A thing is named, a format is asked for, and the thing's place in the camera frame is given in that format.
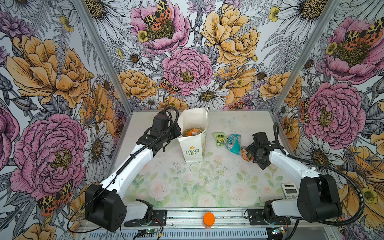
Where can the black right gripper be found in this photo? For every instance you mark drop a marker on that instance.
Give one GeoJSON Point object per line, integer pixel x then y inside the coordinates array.
{"type": "Point", "coordinates": [262, 164]}

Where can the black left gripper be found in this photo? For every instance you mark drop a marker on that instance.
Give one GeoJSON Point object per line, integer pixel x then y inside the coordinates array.
{"type": "Point", "coordinates": [177, 131]}

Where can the orange snack packet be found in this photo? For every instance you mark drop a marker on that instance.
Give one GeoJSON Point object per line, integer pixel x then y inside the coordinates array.
{"type": "Point", "coordinates": [246, 155]}
{"type": "Point", "coordinates": [192, 132]}

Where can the teal snack packet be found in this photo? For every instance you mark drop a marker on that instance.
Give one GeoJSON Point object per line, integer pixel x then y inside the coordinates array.
{"type": "Point", "coordinates": [233, 144]}

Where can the white paper bag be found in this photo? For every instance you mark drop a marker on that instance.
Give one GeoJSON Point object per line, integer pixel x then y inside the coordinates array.
{"type": "Point", "coordinates": [193, 148]}

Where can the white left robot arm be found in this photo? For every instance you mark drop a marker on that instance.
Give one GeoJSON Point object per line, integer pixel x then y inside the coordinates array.
{"type": "Point", "coordinates": [104, 205]}

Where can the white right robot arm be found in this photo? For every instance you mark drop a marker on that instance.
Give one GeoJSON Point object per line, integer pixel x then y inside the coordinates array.
{"type": "Point", "coordinates": [318, 198]}

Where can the light green Himalaya packet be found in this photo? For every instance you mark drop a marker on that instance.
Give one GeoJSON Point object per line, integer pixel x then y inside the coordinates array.
{"type": "Point", "coordinates": [220, 139]}

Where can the white calculator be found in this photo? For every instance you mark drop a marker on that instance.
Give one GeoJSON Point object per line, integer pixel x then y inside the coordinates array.
{"type": "Point", "coordinates": [290, 191]}

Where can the orange round button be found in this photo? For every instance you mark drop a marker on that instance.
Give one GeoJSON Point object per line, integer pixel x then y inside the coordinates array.
{"type": "Point", "coordinates": [208, 219]}

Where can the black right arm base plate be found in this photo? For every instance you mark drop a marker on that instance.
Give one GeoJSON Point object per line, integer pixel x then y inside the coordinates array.
{"type": "Point", "coordinates": [256, 218]}

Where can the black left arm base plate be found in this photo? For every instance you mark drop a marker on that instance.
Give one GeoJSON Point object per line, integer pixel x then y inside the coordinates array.
{"type": "Point", "coordinates": [157, 219]}

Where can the aluminium left corner post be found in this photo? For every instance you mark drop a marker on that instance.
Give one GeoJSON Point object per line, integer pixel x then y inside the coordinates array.
{"type": "Point", "coordinates": [93, 34]}

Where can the aluminium corner post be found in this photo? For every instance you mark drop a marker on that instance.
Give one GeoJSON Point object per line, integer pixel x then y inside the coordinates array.
{"type": "Point", "coordinates": [313, 38]}
{"type": "Point", "coordinates": [93, 34]}

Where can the aluminium right corner post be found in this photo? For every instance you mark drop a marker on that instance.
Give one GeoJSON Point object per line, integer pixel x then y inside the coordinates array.
{"type": "Point", "coordinates": [313, 38]}

